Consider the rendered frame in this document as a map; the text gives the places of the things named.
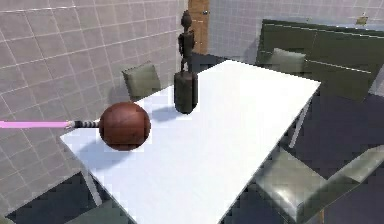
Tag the dark green sofa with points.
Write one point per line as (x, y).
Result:
(333, 60)

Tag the pink baseball bat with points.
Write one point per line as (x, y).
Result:
(36, 124)

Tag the brown basketball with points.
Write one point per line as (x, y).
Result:
(125, 126)

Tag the dark wooden figure statue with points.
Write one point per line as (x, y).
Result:
(185, 83)

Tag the brown wooden door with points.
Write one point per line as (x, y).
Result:
(199, 26)

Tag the grey green chair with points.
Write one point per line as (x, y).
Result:
(141, 80)
(287, 61)
(300, 186)

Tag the white table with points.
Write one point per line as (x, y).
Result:
(213, 140)

